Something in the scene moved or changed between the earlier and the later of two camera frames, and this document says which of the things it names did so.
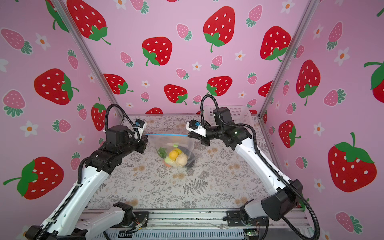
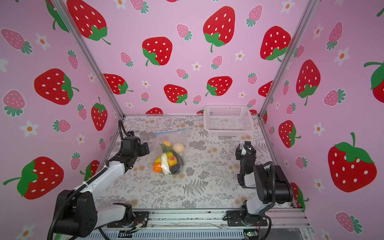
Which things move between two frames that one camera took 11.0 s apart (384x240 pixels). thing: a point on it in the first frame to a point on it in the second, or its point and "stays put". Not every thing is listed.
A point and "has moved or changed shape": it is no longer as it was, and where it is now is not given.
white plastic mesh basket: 241,114 stays put
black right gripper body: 213,132 to 240,153
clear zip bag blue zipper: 174,151 has moved or changed shape
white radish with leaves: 162,153 has moved or changed shape
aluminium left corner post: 61,5 stays put
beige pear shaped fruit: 181,159 to 178,148
